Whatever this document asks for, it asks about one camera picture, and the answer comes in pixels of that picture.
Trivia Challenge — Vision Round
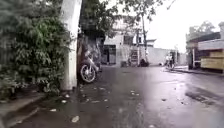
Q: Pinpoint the green leafy bush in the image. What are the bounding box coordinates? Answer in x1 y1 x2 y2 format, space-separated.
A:
0 0 73 101

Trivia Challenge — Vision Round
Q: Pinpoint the pale concrete pole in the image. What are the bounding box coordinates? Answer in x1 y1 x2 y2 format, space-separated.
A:
59 0 83 92

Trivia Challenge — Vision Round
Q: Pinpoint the pale boundary wall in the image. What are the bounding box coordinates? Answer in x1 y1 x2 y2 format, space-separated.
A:
146 46 188 67

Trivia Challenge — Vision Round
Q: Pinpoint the thin tall tree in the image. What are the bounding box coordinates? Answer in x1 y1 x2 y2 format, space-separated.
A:
118 0 168 67

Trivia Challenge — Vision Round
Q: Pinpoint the parked motorcycle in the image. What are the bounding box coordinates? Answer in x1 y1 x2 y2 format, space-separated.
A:
77 42 103 84

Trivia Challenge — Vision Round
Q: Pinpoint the wet grey asphalt road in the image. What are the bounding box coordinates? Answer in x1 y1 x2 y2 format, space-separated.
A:
9 63 224 128

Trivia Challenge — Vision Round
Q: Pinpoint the raised pavement strip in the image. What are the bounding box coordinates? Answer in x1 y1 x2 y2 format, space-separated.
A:
166 65 224 77

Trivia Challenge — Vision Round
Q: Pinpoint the concrete kerb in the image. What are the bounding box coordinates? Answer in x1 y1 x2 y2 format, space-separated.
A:
0 92 48 128

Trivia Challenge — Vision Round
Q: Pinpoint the pale two-storey building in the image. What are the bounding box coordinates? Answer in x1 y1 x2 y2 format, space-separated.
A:
99 16 157 67

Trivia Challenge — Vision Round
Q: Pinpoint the yellow roadside stall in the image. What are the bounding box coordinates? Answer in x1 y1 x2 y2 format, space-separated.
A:
197 38 224 72

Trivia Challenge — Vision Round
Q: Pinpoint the dark building with trees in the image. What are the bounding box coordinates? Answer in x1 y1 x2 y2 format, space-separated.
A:
185 20 223 70

